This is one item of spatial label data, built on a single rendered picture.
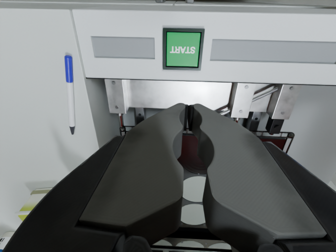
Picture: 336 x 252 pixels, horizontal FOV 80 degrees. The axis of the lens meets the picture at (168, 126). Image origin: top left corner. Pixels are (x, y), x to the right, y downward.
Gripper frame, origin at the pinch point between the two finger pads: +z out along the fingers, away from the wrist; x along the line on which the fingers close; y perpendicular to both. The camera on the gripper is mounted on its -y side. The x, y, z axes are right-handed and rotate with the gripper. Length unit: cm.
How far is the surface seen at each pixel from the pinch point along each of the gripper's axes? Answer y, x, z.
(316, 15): -3.8, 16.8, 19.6
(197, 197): 40.0, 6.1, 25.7
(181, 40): -0.5, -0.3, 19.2
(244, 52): 1.1, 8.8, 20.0
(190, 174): 31.4, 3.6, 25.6
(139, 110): 16.8, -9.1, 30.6
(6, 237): 50, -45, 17
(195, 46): 0.3, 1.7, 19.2
